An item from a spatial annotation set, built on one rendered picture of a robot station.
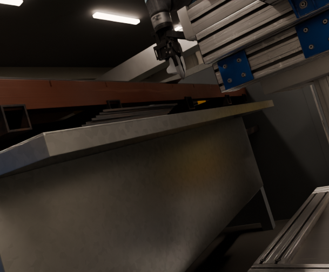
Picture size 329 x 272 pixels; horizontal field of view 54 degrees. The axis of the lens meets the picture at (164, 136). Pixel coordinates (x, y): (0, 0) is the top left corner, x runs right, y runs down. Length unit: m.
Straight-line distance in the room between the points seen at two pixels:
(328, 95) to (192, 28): 0.46
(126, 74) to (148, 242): 7.15
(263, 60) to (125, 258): 0.61
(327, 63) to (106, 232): 0.70
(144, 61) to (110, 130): 6.95
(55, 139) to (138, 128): 0.18
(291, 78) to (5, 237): 0.80
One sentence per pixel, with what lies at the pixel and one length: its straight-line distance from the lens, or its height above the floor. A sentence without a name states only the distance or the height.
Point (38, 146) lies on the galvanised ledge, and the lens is 0.42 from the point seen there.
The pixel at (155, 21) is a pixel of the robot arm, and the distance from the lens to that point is 1.28.
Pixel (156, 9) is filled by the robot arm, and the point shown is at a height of 1.11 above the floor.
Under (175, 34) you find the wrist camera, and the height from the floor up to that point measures 1.00.
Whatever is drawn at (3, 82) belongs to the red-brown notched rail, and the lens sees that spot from 0.66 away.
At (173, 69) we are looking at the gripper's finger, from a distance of 1.23.
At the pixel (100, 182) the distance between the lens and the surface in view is 0.68.
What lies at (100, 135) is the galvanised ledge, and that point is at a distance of 0.47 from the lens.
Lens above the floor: 0.62
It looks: 2 degrees up
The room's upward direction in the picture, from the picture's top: 17 degrees counter-clockwise
